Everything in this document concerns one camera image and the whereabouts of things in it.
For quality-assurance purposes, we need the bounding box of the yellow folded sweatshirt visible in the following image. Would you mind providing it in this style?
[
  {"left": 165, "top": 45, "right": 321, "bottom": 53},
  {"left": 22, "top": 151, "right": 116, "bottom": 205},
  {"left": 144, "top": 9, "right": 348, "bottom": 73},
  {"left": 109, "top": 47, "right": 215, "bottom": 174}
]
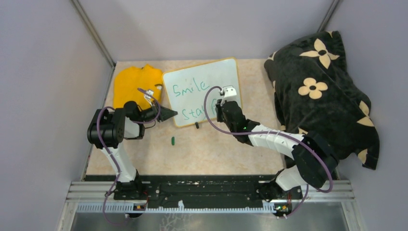
[{"left": 113, "top": 64, "right": 163, "bottom": 110}]

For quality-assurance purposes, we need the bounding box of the metal corner post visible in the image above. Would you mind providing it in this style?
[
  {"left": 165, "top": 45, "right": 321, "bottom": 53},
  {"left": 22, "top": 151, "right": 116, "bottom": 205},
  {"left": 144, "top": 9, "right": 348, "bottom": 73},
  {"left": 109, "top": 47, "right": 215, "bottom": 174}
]
[
  {"left": 317, "top": 0, "right": 342, "bottom": 32},
  {"left": 69, "top": 0, "right": 116, "bottom": 68}
]

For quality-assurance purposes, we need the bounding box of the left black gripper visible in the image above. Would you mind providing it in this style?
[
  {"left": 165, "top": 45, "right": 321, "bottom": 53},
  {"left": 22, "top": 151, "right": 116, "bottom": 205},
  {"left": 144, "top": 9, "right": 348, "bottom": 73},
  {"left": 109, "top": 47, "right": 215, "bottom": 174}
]
[{"left": 137, "top": 99, "right": 177, "bottom": 123}]

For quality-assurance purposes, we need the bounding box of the left metal corner post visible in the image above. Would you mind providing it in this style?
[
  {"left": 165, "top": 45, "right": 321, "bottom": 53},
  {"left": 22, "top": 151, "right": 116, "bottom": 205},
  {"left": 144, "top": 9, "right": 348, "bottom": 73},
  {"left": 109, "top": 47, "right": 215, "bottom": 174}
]
[{"left": 69, "top": 0, "right": 116, "bottom": 68}]

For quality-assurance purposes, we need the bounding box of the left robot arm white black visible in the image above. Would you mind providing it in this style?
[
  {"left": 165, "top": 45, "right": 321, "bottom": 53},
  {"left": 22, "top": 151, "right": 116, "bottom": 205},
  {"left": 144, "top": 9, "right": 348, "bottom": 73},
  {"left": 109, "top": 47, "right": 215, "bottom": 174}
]
[{"left": 87, "top": 101, "right": 178, "bottom": 200}]

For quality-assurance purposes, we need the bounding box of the whiteboard with yellow frame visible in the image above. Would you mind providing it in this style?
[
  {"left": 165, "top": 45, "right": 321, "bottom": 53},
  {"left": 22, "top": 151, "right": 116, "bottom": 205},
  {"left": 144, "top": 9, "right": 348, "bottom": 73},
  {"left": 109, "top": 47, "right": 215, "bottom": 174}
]
[{"left": 162, "top": 58, "right": 242, "bottom": 128}]

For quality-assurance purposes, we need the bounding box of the right metal corner post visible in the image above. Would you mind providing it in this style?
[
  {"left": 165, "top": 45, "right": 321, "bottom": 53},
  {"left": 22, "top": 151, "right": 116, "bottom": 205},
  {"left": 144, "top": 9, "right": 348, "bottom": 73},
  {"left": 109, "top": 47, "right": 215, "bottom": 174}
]
[{"left": 317, "top": 0, "right": 342, "bottom": 32}]

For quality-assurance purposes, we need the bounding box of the white slotted cable duct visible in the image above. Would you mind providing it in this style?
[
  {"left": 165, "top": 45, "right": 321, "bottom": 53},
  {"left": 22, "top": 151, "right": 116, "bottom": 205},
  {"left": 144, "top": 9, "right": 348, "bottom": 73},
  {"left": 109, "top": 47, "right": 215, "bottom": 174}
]
[{"left": 76, "top": 201, "right": 277, "bottom": 214}]

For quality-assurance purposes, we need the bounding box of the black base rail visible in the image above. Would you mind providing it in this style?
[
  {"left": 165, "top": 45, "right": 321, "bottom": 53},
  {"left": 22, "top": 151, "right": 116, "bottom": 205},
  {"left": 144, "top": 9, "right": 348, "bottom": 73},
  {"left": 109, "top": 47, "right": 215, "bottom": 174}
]
[{"left": 108, "top": 174, "right": 304, "bottom": 211}]

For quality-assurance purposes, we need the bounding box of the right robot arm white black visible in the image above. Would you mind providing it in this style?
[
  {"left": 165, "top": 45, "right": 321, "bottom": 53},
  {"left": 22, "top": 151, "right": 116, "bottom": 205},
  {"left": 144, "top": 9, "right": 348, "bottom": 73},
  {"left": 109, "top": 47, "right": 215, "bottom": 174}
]
[{"left": 216, "top": 100, "right": 339, "bottom": 198}]

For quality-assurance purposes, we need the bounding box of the black floral blanket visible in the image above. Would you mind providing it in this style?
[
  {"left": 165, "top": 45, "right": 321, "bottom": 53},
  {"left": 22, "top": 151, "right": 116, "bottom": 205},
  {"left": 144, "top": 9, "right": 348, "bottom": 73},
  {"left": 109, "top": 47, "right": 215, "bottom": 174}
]
[{"left": 264, "top": 31, "right": 380, "bottom": 170}]

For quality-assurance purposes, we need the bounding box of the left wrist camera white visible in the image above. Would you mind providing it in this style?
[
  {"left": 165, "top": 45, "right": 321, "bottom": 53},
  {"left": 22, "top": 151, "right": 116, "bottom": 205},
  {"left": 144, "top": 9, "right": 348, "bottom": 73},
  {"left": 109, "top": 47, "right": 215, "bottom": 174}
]
[{"left": 142, "top": 90, "right": 154, "bottom": 105}]

